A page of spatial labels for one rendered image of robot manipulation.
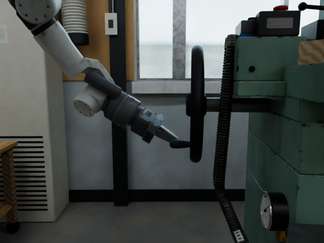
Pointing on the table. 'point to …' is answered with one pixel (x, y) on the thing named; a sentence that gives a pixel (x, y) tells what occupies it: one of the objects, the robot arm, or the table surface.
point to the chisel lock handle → (309, 6)
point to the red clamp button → (280, 7)
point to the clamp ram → (314, 30)
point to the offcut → (311, 51)
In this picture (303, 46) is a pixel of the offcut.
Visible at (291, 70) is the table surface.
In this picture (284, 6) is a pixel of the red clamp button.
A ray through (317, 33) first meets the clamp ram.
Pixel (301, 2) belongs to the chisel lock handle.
